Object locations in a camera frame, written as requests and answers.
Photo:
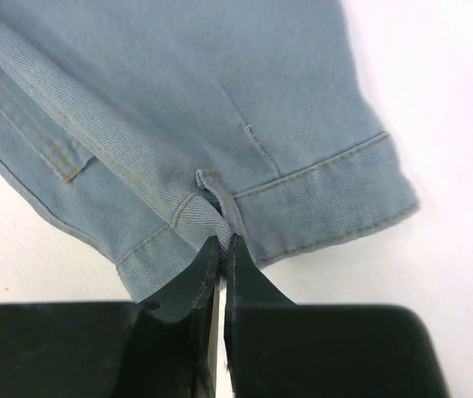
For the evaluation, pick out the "blue denim skirt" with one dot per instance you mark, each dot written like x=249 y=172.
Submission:
x=144 y=127

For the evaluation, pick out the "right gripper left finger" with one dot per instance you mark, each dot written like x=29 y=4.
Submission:
x=164 y=346

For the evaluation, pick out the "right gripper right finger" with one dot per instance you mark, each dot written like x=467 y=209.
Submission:
x=278 y=348

